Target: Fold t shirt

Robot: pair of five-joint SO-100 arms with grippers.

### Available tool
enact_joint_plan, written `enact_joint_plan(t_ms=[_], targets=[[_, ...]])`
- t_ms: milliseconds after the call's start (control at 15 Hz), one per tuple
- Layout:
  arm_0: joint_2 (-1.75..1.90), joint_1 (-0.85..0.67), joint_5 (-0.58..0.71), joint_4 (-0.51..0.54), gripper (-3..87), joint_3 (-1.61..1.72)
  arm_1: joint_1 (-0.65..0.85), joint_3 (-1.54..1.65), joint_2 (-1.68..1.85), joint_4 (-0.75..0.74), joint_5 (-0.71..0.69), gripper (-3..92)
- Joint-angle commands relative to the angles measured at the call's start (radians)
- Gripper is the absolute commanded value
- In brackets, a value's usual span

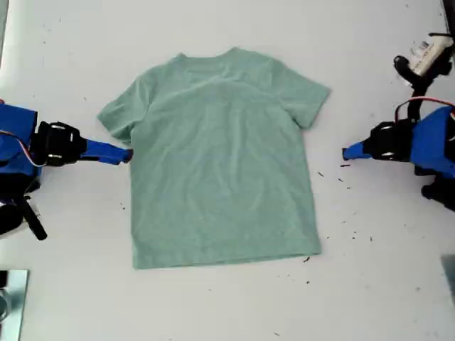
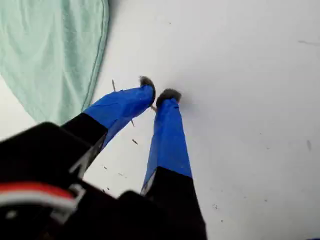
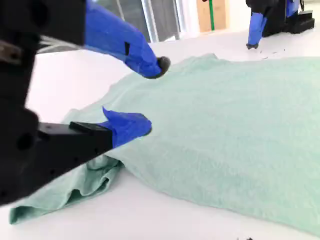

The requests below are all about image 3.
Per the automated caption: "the green stick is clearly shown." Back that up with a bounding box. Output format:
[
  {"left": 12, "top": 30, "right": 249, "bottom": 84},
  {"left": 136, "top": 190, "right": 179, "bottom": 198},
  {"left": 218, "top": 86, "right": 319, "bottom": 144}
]
[{"left": 208, "top": 0, "right": 216, "bottom": 31}]

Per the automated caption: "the green t-shirt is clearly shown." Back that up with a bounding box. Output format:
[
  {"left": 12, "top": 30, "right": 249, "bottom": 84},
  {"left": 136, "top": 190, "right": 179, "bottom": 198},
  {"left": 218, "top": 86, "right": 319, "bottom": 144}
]
[{"left": 8, "top": 52, "right": 320, "bottom": 237}]

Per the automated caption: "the brown cardboard box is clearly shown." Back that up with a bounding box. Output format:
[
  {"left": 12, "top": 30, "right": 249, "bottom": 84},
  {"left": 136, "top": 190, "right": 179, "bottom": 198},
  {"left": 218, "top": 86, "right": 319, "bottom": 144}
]
[{"left": 196, "top": 0, "right": 227, "bottom": 33}]

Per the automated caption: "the white window frame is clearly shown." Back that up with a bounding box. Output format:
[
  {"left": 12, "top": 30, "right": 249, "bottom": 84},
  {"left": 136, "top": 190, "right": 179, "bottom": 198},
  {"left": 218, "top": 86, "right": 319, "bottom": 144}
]
[{"left": 141, "top": 0, "right": 182, "bottom": 43}]

